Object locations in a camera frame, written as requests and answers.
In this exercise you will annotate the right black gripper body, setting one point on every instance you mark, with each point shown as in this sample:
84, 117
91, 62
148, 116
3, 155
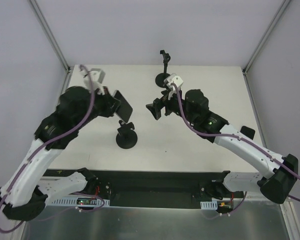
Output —
162, 106

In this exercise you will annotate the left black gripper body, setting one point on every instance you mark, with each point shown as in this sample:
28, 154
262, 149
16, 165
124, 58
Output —
114, 103

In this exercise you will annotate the tall black phone stand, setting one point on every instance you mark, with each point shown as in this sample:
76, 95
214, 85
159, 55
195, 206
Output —
159, 79

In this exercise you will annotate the black smartphone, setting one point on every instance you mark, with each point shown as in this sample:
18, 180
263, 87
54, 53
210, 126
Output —
248, 132
125, 110

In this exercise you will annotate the short black phone stand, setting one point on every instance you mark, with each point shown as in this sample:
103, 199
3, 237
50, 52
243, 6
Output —
126, 137

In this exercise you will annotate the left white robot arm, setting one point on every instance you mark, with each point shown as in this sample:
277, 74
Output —
22, 198

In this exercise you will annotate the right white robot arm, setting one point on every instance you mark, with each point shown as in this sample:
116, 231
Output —
276, 174

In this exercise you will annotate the left aluminium frame post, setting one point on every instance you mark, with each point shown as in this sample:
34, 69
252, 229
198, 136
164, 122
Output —
49, 34

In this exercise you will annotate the aluminium frame post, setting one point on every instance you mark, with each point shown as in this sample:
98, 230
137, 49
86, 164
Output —
49, 34
266, 35

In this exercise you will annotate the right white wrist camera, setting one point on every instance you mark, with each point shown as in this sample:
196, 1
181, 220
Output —
173, 79

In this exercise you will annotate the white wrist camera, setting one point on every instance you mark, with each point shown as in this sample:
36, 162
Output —
97, 77
173, 79

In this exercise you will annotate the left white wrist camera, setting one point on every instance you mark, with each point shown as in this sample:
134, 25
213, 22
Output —
97, 77

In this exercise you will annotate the right aluminium frame post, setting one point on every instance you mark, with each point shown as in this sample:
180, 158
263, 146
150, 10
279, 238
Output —
266, 35

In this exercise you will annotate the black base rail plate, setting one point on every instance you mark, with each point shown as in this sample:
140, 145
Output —
150, 189

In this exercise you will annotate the left white cable duct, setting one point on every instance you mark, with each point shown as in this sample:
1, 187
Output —
80, 202

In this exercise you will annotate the white cable duct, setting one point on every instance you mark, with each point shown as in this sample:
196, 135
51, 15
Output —
209, 205
80, 202

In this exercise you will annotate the right white cable duct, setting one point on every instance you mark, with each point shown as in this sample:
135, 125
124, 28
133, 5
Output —
209, 205

